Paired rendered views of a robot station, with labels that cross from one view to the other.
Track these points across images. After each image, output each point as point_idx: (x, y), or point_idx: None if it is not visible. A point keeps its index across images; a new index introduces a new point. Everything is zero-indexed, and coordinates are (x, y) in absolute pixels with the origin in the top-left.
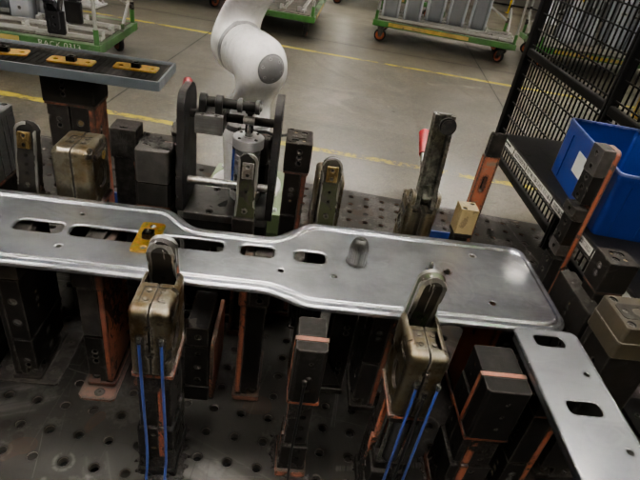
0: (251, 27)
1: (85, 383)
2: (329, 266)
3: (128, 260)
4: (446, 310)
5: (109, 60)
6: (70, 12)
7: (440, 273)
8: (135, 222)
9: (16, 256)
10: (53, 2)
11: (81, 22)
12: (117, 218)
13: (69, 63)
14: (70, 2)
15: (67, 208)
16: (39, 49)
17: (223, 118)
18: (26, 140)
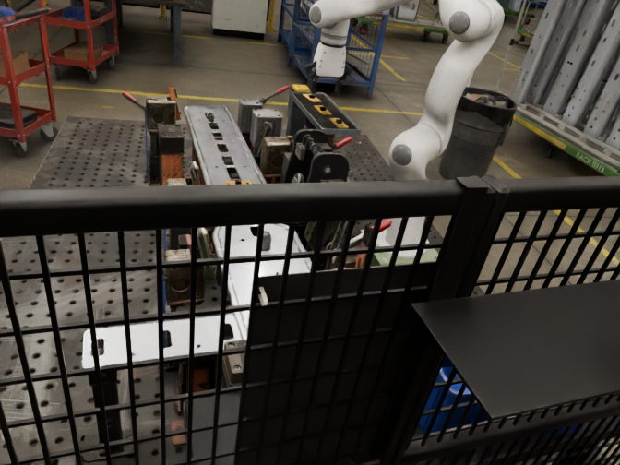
0: (423, 128)
1: (209, 244)
2: (252, 237)
3: (216, 183)
4: (234, 283)
5: (339, 116)
6: (336, 87)
7: (201, 228)
8: (248, 179)
9: (203, 161)
10: (309, 76)
11: (338, 93)
12: (248, 174)
13: (317, 110)
14: (337, 81)
15: (246, 162)
16: (327, 102)
17: (304, 150)
18: (262, 130)
